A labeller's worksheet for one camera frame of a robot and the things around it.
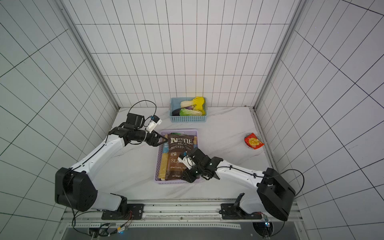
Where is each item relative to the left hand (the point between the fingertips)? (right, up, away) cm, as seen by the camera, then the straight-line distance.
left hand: (160, 140), depth 81 cm
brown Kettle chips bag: (+10, -3, +4) cm, 11 cm away
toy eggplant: (+5, +17, +33) cm, 37 cm away
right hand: (+11, -20, -3) cm, 23 cm away
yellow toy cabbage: (+23, +26, +33) cm, 48 cm away
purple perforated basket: (+17, +3, +17) cm, 24 cm away
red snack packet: (+57, -3, +14) cm, 59 cm away
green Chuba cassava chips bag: (+6, +2, +17) cm, 18 cm away
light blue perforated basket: (+4, +25, +39) cm, 46 cm away
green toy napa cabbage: (+12, +17, +26) cm, 33 cm away
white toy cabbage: (+12, +24, +37) cm, 46 cm away
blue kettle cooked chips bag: (+1, -12, 0) cm, 13 cm away
